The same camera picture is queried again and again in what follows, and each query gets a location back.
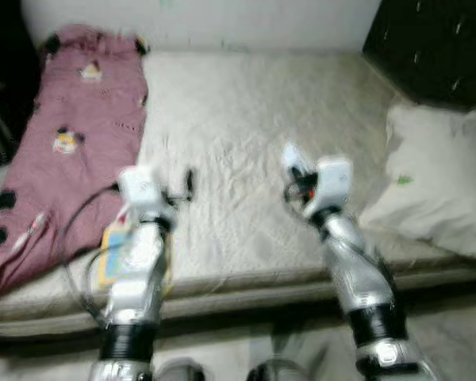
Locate small white paper scrap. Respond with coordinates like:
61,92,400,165
281,143,309,177

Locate colourful children's book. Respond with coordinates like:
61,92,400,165
98,222,174,296

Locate white pillow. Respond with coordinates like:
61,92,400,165
357,103,476,265

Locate white quilted mattress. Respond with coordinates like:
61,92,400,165
0,52,476,341

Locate pink cartoon print blanket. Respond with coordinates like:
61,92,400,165
0,24,150,306

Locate silver left robot leg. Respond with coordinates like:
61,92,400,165
155,359,207,381

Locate silver robot leg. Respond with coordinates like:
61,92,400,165
246,359,310,381
155,359,207,381

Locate silver right robot leg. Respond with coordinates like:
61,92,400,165
246,359,310,381

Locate black tufted headboard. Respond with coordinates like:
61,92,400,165
363,0,476,112

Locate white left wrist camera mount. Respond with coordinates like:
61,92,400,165
117,164,177,227

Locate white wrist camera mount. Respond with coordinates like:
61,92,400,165
305,156,355,215
117,164,177,227

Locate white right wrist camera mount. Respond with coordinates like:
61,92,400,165
305,156,355,215

